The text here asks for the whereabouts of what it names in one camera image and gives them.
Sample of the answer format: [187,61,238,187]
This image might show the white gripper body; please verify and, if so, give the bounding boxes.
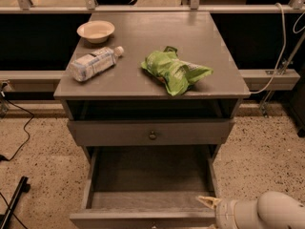
[215,199,258,229]

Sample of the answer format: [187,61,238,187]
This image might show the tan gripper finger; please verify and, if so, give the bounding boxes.
[196,196,221,210]

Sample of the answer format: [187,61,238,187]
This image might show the grey drawer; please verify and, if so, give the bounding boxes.
[68,119,234,147]
[70,146,219,229]

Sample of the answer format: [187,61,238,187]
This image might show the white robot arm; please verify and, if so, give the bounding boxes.
[197,191,305,229]

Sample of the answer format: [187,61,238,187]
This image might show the grey top drawer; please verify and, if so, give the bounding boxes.
[68,119,234,147]

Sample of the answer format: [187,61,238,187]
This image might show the grey wooden drawer cabinet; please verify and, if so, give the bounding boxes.
[54,11,250,156]

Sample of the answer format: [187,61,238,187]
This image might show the green crumpled chip bag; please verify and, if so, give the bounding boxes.
[141,46,214,96]

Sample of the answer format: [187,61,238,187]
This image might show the clear plastic water bottle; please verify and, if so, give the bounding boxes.
[69,46,124,82]

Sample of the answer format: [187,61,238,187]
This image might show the black metal stand leg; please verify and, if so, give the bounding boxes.
[0,177,31,229]

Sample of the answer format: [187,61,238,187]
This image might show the white ceramic bowl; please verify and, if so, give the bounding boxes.
[76,20,115,44]

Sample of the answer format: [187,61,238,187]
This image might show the metal railing frame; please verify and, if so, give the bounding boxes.
[1,0,304,91]

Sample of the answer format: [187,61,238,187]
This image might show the white cable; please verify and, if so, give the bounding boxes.
[250,2,287,95]

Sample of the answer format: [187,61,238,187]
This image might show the black floor cable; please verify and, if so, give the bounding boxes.
[0,91,35,162]

